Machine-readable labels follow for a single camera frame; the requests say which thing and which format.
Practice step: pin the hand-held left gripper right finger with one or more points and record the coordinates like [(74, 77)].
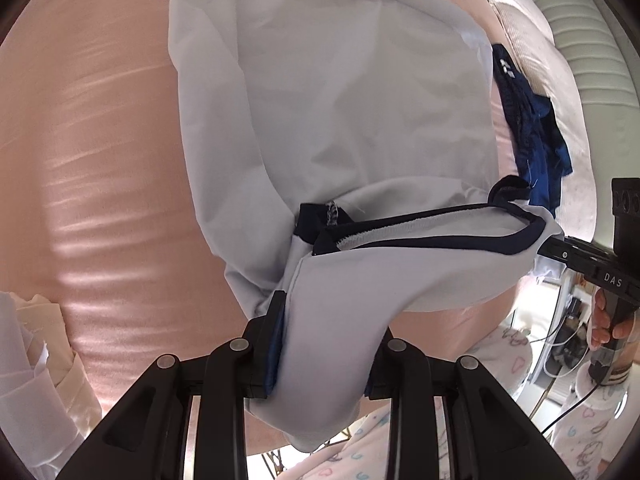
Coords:
[(395, 365)]

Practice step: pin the white folded garment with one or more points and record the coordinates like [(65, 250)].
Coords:
[(25, 400)]

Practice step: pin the white shirt with navy trim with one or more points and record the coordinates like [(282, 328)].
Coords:
[(325, 110)]

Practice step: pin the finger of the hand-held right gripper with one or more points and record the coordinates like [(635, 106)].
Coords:
[(575, 257)]

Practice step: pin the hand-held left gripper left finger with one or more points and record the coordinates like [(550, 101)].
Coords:
[(272, 355)]

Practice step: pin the cream folded garment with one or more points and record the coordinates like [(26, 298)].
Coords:
[(75, 385)]

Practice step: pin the pink round bed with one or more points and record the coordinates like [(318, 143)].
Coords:
[(100, 135)]

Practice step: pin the person's right hand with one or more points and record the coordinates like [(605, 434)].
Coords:
[(599, 320)]

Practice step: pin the white nightstand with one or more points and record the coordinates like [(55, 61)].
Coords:
[(537, 360)]

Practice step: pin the navy blue shorts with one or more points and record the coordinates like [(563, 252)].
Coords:
[(530, 125)]

